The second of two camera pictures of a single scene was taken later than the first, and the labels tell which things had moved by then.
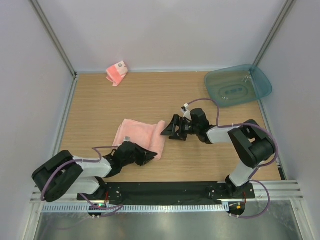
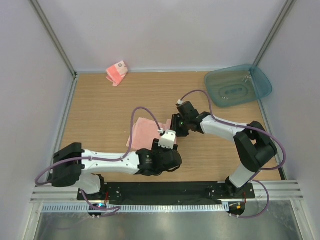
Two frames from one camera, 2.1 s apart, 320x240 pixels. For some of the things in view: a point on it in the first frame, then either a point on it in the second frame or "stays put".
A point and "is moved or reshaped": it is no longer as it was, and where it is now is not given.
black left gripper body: (138, 156) → (157, 149)
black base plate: (168, 191) stays put
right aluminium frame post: (287, 5) stays put
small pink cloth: (115, 73) stays put
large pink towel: (151, 137) is moved or reshaped
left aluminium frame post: (55, 37) stays put
